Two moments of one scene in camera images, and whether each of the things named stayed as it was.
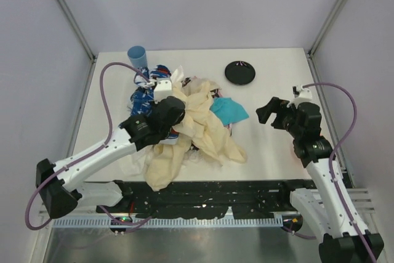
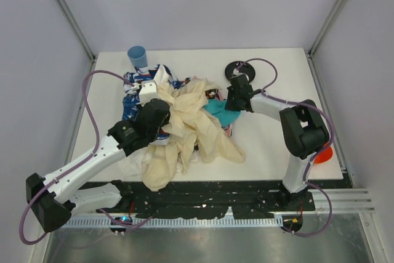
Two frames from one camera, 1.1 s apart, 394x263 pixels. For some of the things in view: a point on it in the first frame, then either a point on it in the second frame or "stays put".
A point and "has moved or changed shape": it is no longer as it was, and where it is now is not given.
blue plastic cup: (137, 56) stays put
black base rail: (240, 199) stays put
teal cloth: (228, 110) has moved or changed shape
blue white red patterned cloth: (143, 100) has moved or changed shape
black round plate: (240, 72) stays put
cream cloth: (201, 128) stays put
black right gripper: (277, 114) to (233, 101)
